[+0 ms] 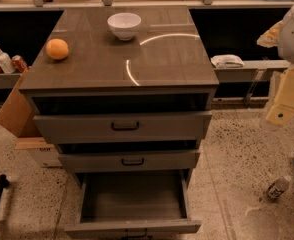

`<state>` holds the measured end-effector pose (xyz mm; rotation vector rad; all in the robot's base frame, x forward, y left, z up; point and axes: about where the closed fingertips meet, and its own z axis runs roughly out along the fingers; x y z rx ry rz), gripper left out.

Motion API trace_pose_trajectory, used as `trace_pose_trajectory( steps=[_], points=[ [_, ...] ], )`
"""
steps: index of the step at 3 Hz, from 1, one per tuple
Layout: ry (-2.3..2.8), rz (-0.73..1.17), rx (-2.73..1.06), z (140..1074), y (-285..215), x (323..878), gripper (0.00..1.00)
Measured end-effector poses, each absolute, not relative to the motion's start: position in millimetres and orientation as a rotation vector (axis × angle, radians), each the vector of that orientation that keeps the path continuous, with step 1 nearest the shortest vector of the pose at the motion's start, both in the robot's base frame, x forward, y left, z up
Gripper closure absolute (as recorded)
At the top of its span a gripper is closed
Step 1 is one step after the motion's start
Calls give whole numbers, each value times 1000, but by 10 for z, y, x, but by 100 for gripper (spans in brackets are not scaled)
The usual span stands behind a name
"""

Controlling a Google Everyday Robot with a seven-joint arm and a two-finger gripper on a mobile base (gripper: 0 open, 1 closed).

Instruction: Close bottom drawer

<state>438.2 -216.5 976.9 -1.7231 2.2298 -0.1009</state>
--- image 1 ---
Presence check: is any grey drawer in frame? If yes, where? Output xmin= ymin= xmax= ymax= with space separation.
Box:
xmin=59 ymin=150 xmax=199 ymax=173
xmin=34 ymin=112 xmax=212 ymax=144
xmin=65 ymin=170 xmax=201 ymax=240

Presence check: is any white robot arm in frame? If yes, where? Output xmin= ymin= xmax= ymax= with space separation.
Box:
xmin=265 ymin=5 xmax=294 ymax=126

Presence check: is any grey drawer cabinet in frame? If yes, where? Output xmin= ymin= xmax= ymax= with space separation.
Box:
xmin=19 ymin=5 xmax=220 ymax=188

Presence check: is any folded white cloth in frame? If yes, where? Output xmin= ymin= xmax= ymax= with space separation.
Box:
xmin=211 ymin=54 xmax=244 ymax=68

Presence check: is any white ceramic bowl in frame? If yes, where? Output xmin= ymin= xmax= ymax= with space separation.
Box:
xmin=107 ymin=13 xmax=141 ymax=41

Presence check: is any orange fruit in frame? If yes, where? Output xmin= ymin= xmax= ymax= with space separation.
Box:
xmin=45 ymin=39 xmax=69 ymax=60

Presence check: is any white cardboard box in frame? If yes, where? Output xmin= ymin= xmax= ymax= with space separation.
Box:
xmin=16 ymin=137 xmax=61 ymax=168

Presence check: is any brown cardboard box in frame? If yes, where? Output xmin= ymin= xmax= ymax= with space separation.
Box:
xmin=0 ymin=71 xmax=41 ymax=138

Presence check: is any white pump bottle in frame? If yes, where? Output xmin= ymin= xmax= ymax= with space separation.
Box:
xmin=0 ymin=48 xmax=15 ymax=74

